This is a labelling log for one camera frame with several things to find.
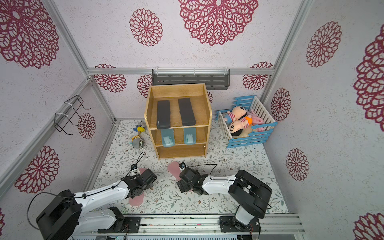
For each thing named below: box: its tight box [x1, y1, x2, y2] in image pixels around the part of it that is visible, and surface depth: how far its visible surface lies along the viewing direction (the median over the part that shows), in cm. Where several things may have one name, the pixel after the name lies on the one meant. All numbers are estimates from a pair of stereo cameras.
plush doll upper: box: [224, 106, 248, 125], surface depth 108 cm
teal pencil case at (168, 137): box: [161, 128, 175, 148], surface depth 87 cm
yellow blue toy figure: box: [133, 124, 146, 133], surface depth 113 cm
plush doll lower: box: [229, 115, 253, 137], surface depth 102 cm
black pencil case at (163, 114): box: [157, 100, 171, 130], surface depth 79 cm
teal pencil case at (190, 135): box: [184, 127, 197, 145], surface depth 89 cm
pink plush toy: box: [246, 109, 265, 132], surface depth 105 cm
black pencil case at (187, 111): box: [178, 98, 196, 127], surface depth 81 cm
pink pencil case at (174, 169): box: [167, 161, 182, 181], surface depth 97 cm
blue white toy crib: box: [215, 95, 278, 149], surface depth 105 cm
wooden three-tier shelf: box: [144, 83, 212, 160], surface depth 88 cm
